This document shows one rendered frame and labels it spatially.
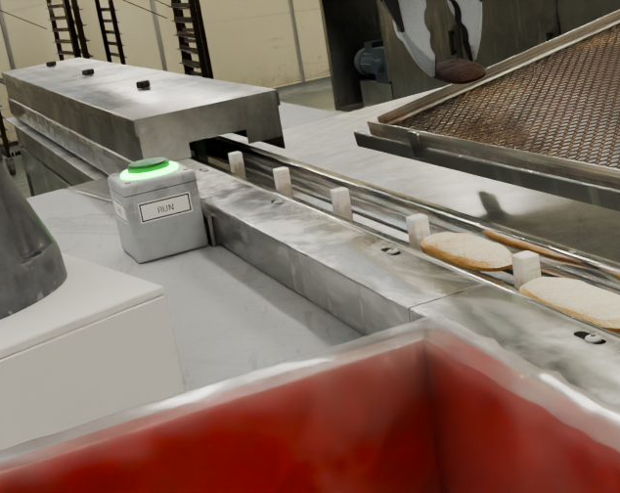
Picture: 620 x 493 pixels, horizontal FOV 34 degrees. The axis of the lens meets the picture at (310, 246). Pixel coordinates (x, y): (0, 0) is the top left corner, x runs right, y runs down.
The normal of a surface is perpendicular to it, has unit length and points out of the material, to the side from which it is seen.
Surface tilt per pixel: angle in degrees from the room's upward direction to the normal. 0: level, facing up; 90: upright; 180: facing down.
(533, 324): 0
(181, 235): 90
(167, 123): 90
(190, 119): 90
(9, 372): 90
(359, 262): 0
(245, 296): 0
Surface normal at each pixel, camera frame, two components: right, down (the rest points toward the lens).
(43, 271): 0.94, -0.14
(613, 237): -0.16, -0.95
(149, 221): 0.39, 0.20
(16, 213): 0.58, 0.08
